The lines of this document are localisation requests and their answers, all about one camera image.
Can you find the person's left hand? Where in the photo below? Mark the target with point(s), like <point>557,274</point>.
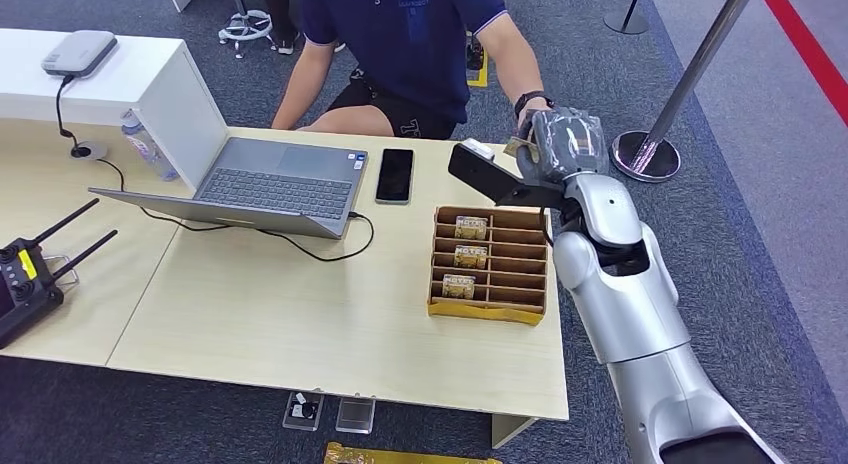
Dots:
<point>526,120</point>

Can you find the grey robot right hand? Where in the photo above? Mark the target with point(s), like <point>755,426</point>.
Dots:
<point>566,146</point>

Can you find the gold hotel key card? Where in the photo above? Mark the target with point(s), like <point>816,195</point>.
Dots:
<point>471,257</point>
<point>517,149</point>
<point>458,287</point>
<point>471,228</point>

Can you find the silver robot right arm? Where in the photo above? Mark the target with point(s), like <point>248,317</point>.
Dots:
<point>636,315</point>

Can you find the person's left forearm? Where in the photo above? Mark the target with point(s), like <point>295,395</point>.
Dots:
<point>526,73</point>

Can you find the person's right forearm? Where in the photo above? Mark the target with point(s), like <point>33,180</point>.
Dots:
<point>301,93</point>

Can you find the seated person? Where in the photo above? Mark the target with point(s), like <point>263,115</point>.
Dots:
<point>404,50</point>

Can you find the brown cardboard card organizer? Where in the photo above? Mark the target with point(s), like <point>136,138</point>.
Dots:
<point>507,275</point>

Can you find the standing person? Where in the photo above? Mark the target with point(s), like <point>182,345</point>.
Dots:
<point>278,10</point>

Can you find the wristwatch with black band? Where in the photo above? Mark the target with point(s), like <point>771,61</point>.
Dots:
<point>530,97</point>

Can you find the black smartphone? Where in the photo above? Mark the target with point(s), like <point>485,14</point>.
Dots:
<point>395,176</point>

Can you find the grey open laptop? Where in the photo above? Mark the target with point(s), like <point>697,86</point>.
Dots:
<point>278,186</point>

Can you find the red barrier belt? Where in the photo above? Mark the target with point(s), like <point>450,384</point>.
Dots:
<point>805,47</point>

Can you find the desk leg panel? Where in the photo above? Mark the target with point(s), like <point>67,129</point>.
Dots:
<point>510,431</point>

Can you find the stool base with footring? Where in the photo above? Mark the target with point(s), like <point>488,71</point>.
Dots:
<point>246,25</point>

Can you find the clear plastic case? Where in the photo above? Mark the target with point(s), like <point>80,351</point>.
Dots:
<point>355,414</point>
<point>303,411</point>

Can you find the yellow wrapped flat package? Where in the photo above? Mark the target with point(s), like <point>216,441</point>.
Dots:
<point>397,456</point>

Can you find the clear plastic water bottle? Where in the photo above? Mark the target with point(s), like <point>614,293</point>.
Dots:
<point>149,150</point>

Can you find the white desk riser shelf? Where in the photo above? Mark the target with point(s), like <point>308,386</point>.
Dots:
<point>99,83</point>

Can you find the grey flat box device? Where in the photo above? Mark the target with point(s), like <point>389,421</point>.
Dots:
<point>79,52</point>

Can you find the black remote controller with antennas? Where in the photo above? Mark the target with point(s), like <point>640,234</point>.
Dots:
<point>26,285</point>

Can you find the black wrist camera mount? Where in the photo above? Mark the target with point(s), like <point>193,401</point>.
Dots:
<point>490,179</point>

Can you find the chrome stanchion post with base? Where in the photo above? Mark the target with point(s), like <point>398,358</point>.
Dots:
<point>646,157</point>
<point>626,20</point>

